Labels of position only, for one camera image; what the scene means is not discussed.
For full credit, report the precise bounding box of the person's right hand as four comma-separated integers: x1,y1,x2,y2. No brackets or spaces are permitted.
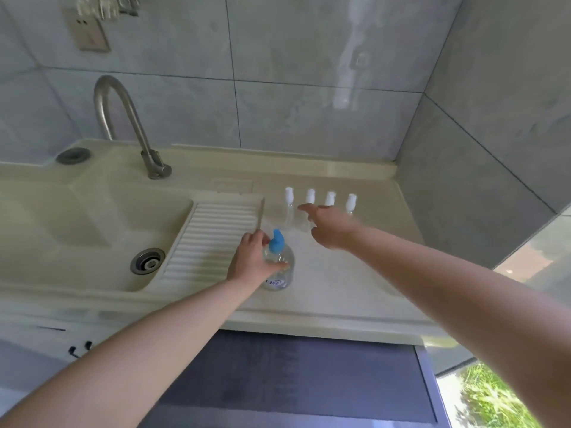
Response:
297,203,366,251

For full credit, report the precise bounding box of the person's left hand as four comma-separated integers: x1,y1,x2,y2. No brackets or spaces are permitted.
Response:
226,230,291,289

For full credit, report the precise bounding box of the clear hand sanitizer pump bottle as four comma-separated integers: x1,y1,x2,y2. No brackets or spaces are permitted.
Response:
261,228,296,291

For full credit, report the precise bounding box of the person's right forearm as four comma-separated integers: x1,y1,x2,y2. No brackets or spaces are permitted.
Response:
352,229,571,428

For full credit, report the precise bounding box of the person's left forearm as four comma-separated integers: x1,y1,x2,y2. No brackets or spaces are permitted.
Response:
0,278,259,428

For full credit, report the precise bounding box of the steel sink drain strainer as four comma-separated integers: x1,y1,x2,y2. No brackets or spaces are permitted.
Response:
130,248,167,276

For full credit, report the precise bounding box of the grey washing machine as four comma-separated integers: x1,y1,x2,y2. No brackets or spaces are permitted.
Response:
151,329,451,428

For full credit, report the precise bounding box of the curved steel faucet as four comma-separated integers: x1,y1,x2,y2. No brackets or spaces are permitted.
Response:
93,75,173,180

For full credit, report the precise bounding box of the round steel hole cover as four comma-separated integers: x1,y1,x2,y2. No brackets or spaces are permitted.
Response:
55,147,92,165

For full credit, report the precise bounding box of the cream sink with washboard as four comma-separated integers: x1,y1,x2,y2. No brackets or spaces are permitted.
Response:
0,139,447,348

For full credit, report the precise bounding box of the white cabinet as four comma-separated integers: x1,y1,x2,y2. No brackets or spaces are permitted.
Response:
0,309,117,366

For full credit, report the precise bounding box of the glass window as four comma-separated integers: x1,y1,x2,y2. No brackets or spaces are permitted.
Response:
435,204,571,428

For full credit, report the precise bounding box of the beige wall socket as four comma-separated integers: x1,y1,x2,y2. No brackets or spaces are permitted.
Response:
62,7,111,53

